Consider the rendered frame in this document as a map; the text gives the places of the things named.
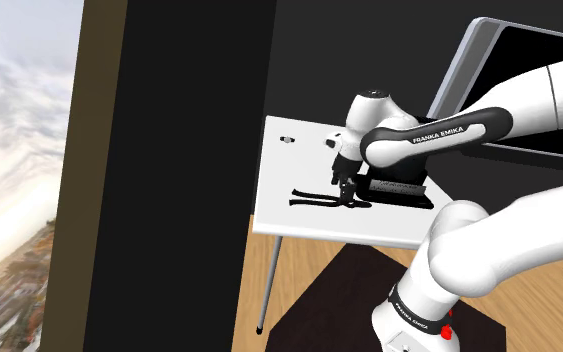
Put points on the white table with grey legs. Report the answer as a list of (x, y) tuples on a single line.
[(305, 166)]

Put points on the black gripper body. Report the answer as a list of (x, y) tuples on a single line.
[(343, 170)]

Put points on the grey framed black screen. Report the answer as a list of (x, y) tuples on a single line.
[(515, 48)]

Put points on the black box with grey label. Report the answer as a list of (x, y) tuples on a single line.
[(398, 192)]

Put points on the dark robot stand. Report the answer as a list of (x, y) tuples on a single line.
[(339, 302)]

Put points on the small grey and black object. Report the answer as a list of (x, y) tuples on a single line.
[(287, 140)]

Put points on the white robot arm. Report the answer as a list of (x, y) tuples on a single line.
[(495, 244)]

